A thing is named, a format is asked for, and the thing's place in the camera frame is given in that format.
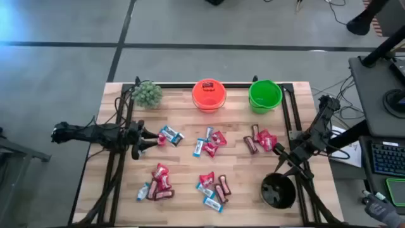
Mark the person's leg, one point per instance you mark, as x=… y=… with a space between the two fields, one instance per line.
x=376 y=6

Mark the dark grey keyboard desk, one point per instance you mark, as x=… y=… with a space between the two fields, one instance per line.
x=365 y=164

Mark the black monitor stand base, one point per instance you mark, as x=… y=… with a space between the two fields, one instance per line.
x=395 y=100

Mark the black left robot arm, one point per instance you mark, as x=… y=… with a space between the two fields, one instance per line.
x=95 y=133

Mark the black floor object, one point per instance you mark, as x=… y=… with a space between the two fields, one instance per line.
x=215 y=1

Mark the red candy packet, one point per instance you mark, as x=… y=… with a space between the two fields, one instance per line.
x=219 y=138
x=160 y=171
x=262 y=135
x=164 y=183
x=270 y=143
x=207 y=179
x=161 y=138
x=210 y=149

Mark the person's shoe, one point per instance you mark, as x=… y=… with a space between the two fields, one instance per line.
x=358 y=26

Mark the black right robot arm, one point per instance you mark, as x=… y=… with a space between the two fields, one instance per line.
x=316 y=133

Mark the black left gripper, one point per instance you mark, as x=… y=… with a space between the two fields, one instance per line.
x=134 y=139

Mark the artificial green potted plant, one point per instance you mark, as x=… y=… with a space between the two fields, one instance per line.
x=147 y=94

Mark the grey metal stand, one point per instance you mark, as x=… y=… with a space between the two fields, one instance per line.
x=22 y=150

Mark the black backlit keyboard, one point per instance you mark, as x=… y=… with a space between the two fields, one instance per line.
x=389 y=158

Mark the wooden stick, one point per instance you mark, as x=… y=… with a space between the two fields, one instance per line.
x=299 y=4

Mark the black diagonal pole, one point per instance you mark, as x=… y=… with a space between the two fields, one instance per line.
x=383 y=47
x=348 y=136

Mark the white paper sheet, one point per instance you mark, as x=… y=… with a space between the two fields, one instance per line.
x=349 y=153

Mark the white green marker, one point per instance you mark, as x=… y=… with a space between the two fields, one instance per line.
x=373 y=194

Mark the orange plastic bucket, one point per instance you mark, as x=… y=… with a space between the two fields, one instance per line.
x=209 y=101

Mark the dark grey cabinet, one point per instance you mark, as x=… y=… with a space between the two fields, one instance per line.
x=394 y=16

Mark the green plastic bucket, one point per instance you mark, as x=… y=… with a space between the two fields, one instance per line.
x=273 y=90

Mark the black plastic bucket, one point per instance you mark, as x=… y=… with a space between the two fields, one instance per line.
x=278 y=193

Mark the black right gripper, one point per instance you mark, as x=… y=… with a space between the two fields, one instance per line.
x=294 y=160

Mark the person's gloved hand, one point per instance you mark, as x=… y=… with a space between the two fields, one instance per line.
x=381 y=210

